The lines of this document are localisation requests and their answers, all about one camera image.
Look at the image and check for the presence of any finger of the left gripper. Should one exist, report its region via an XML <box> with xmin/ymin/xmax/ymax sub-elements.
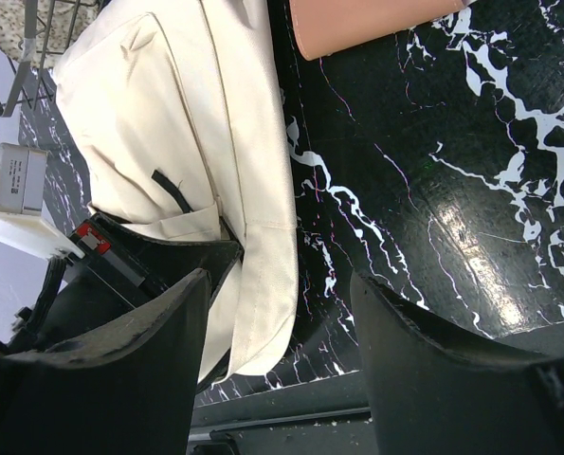
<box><xmin>65</xmin><ymin>212</ymin><xmax>244</xmax><ymax>308</ymax></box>

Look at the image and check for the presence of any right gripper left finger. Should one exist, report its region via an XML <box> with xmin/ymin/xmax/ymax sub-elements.
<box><xmin>0</xmin><ymin>269</ymin><xmax>211</xmax><ymax>454</ymax></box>

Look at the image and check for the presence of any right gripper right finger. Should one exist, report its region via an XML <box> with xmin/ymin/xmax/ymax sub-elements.
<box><xmin>350</xmin><ymin>274</ymin><xmax>564</xmax><ymax>454</ymax></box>

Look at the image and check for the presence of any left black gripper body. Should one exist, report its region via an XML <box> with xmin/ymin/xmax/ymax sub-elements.
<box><xmin>9</xmin><ymin>255</ymin><xmax>154</xmax><ymax>354</ymax></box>

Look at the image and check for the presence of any cream canvas student bag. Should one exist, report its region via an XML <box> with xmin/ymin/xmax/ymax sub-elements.
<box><xmin>53</xmin><ymin>1</ymin><xmax>299</xmax><ymax>377</ymax></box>

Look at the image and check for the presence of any patterned beige small plate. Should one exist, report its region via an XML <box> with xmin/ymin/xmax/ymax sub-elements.
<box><xmin>0</xmin><ymin>0</ymin><xmax>101</xmax><ymax>68</ymax></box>

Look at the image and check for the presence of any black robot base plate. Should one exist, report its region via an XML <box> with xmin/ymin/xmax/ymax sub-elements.
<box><xmin>187</xmin><ymin>372</ymin><xmax>378</xmax><ymax>454</ymax></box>

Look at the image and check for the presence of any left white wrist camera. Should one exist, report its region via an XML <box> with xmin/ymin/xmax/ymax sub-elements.
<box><xmin>0</xmin><ymin>143</ymin><xmax>84</xmax><ymax>260</ymax></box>

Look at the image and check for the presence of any black wire dish rack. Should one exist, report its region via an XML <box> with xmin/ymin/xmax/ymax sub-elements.
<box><xmin>0</xmin><ymin>1</ymin><xmax>108</xmax><ymax>118</ymax></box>

